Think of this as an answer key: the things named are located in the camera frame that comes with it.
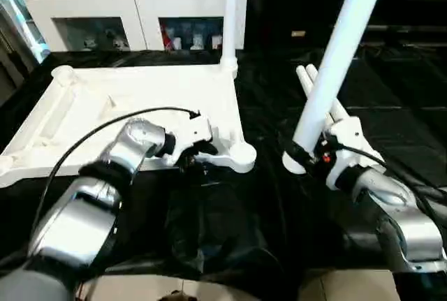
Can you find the blue lit glass case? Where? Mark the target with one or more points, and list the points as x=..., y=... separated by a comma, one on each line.
x=21, y=15

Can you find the white plastic table leg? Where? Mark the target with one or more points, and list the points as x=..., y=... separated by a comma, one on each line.
x=230, y=15
x=335, y=109
x=342, y=42
x=307, y=81

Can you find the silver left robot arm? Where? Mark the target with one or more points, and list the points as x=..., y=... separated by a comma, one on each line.
x=98, y=196

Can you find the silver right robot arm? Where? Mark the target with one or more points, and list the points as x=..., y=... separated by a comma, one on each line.
x=398, y=210

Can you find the small yellow label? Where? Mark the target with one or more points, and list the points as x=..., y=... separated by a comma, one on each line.
x=298, y=34

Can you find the white plastic table top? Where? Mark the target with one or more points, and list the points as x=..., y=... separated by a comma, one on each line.
x=91, y=105

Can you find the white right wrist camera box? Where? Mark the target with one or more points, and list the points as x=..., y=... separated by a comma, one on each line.
x=346, y=144

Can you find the white glass-door cabinet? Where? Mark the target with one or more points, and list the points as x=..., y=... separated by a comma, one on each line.
x=119, y=8

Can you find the black low cabinet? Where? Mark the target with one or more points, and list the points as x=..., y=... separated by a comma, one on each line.
x=307, y=1

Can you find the black table mat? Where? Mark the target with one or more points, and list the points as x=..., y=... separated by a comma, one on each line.
x=237, y=224

